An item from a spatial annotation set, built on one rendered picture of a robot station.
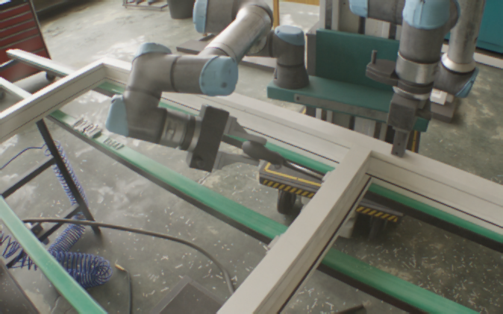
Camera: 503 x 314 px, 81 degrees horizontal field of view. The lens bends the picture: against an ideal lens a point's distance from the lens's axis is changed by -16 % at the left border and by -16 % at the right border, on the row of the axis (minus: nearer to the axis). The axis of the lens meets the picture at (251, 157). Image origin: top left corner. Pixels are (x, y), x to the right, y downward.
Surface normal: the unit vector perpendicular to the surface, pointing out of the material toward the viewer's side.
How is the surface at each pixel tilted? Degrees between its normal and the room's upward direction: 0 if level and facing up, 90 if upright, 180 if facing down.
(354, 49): 90
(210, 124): 69
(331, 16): 90
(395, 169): 90
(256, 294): 0
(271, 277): 0
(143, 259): 0
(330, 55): 90
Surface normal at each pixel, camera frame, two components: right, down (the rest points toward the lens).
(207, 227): -0.07, -0.77
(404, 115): -0.59, 0.55
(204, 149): 0.33, 0.26
